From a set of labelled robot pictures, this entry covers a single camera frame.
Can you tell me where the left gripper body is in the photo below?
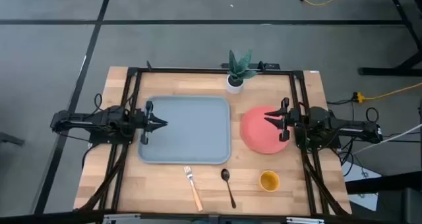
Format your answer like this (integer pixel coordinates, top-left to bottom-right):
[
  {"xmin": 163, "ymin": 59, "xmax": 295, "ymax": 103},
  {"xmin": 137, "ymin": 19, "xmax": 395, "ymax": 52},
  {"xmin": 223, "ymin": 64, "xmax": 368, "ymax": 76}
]
[{"xmin": 133, "ymin": 100, "xmax": 154, "ymax": 145}]

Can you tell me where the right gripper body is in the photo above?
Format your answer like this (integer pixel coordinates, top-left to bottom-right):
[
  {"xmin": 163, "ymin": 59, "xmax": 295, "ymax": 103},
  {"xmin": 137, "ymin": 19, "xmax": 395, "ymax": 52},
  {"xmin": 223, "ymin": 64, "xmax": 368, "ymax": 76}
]
[{"xmin": 279, "ymin": 98, "xmax": 300, "ymax": 142}]

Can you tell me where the pink round plate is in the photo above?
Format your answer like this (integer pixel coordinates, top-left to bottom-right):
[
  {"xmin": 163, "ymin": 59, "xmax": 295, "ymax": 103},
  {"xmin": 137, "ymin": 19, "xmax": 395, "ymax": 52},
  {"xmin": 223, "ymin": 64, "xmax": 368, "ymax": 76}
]
[{"xmin": 239, "ymin": 105, "xmax": 293, "ymax": 155}]

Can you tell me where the yellow plastic cup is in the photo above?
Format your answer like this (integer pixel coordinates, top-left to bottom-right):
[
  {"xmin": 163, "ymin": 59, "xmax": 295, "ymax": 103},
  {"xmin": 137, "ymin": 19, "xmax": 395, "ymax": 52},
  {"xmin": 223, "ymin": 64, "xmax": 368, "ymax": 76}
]
[{"xmin": 258, "ymin": 170, "xmax": 281, "ymax": 193}]

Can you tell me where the dark metal spoon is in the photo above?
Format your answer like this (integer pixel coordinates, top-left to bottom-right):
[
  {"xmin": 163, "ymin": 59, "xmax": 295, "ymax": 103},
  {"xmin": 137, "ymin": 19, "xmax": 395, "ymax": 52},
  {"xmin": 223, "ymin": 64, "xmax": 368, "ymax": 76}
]
[{"xmin": 220, "ymin": 168, "xmax": 237, "ymax": 210}]

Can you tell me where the fork with peach handle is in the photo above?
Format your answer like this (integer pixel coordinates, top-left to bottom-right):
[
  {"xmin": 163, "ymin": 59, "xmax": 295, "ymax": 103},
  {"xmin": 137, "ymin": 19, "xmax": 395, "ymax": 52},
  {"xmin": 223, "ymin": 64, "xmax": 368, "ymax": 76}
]
[{"xmin": 183, "ymin": 165, "xmax": 204, "ymax": 212}]

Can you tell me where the grey-blue plastic tray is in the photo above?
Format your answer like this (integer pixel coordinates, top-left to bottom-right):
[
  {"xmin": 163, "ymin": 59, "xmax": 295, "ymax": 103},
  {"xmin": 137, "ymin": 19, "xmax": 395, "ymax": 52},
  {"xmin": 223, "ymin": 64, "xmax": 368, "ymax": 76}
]
[{"xmin": 137, "ymin": 95, "xmax": 231, "ymax": 165}]

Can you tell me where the white plant pot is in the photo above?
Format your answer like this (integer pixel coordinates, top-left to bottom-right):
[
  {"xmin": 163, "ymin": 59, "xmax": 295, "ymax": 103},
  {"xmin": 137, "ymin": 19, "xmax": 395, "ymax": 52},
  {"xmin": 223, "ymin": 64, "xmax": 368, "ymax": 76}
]
[{"xmin": 226, "ymin": 74, "xmax": 245, "ymax": 95}]

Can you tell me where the green leafy plant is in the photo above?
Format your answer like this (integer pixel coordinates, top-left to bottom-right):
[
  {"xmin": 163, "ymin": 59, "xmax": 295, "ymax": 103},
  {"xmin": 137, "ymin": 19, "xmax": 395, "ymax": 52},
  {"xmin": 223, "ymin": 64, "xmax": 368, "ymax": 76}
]
[{"xmin": 228, "ymin": 49, "xmax": 258, "ymax": 84}]

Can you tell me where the black furniture piece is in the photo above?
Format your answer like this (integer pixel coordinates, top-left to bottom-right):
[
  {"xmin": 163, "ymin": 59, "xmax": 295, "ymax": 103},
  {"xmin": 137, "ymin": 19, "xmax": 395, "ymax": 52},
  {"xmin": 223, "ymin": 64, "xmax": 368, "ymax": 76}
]
[{"xmin": 344, "ymin": 177, "xmax": 422, "ymax": 224}]

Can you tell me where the grey furniture leg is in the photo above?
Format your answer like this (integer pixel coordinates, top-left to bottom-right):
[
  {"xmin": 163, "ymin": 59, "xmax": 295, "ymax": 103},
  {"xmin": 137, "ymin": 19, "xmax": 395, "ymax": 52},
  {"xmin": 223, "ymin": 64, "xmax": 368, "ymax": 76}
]
[{"xmin": 0, "ymin": 131, "xmax": 26, "ymax": 147}]

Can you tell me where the black power cable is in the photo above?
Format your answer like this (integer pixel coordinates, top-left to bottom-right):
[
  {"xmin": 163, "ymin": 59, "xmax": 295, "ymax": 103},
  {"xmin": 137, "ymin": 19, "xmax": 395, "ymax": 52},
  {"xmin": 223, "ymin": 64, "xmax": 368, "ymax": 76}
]
[{"xmin": 326, "ymin": 98, "xmax": 357, "ymax": 106}]

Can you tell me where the black cable loop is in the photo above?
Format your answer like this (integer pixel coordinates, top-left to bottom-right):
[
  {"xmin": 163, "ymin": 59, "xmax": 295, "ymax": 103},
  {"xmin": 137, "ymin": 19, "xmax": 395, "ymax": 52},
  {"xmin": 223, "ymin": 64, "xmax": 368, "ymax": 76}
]
[
  {"xmin": 365, "ymin": 107, "xmax": 380, "ymax": 123},
  {"xmin": 93, "ymin": 92, "xmax": 104, "ymax": 112}
]

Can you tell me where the black aluminium table frame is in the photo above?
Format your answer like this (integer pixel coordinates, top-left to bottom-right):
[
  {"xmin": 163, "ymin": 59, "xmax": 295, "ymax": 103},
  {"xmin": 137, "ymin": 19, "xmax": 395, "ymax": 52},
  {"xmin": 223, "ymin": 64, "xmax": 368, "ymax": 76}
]
[{"xmin": 77, "ymin": 61, "xmax": 353, "ymax": 220}]

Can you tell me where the yellow extension cable with plug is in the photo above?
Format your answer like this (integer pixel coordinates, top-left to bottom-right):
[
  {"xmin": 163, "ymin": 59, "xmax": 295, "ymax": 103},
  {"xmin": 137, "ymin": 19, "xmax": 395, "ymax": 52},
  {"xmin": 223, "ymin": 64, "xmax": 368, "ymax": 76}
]
[{"xmin": 353, "ymin": 82, "xmax": 422, "ymax": 103}]

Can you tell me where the white cable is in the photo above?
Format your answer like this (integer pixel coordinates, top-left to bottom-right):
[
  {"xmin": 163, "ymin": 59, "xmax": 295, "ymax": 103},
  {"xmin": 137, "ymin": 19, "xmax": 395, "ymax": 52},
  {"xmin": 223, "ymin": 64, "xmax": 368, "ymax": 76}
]
[{"xmin": 352, "ymin": 123, "xmax": 422, "ymax": 155}]

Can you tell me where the black desk leg frame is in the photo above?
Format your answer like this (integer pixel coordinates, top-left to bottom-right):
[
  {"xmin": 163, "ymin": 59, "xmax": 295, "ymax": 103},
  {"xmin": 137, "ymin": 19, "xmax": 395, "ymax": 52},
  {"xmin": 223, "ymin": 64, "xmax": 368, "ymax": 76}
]
[{"xmin": 331, "ymin": 0, "xmax": 422, "ymax": 77}]

